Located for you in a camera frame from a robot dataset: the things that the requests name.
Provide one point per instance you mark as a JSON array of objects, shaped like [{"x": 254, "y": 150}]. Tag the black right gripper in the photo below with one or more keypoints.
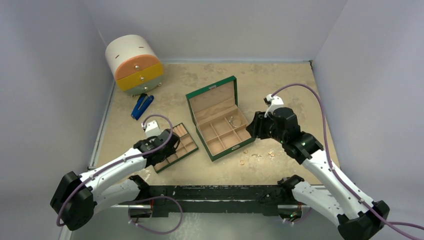
[{"x": 257, "y": 125}]

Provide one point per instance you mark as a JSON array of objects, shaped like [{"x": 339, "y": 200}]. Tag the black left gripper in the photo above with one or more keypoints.
[{"x": 169, "y": 152}]

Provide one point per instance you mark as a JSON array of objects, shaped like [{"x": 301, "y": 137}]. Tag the beige removable jewelry tray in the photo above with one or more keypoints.
[{"x": 186, "y": 147}]

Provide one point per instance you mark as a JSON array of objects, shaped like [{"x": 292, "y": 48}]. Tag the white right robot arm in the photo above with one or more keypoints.
[{"x": 356, "y": 215}]

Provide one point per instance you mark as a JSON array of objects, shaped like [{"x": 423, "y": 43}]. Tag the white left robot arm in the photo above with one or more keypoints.
[{"x": 78, "y": 197}]

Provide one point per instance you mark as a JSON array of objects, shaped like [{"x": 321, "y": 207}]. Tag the green jewelry box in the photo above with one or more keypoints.
[{"x": 218, "y": 120}]

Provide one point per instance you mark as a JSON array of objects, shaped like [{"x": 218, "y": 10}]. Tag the blue hand tool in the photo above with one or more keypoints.
[{"x": 143, "y": 102}]

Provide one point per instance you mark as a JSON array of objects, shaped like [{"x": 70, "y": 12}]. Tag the white round drawer cabinet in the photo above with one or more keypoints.
[{"x": 135, "y": 67}]

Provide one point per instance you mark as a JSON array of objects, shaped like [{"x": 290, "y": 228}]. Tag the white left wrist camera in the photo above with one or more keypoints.
[{"x": 151, "y": 129}]

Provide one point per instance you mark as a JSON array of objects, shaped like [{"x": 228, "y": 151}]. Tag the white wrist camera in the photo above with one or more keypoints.
[
  {"x": 273, "y": 102},
  {"x": 151, "y": 129}
]

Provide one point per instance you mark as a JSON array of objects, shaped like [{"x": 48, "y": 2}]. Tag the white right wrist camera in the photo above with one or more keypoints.
[{"x": 273, "y": 102}]

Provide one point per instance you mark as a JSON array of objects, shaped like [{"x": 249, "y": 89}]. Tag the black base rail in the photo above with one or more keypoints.
[{"x": 267, "y": 200}]

